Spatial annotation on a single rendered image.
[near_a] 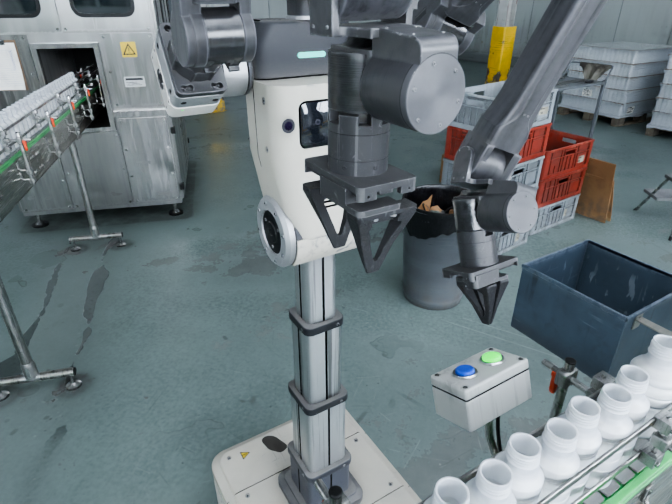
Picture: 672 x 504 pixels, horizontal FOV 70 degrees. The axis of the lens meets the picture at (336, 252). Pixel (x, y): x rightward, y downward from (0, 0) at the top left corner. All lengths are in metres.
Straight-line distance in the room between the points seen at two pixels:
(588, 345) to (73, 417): 2.06
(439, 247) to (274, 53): 1.88
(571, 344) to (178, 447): 1.55
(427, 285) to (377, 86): 2.45
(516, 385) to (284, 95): 0.62
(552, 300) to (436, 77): 1.15
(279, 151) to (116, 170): 3.30
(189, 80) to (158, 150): 3.20
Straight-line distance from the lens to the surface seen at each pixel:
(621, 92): 7.99
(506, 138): 0.74
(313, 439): 1.40
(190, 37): 0.73
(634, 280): 1.69
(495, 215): 0.69
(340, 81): 0.43
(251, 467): 1.76
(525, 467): 0.65
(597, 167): 4.32
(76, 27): 3.99
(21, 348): 2.56
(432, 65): 0.37
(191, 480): 2.11
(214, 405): 2.35
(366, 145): 0.43
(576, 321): 1.45
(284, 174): 0.92
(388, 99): 0.37
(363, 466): 1.74
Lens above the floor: 1.63
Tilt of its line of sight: 28 degrees down
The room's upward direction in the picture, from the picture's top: straight up
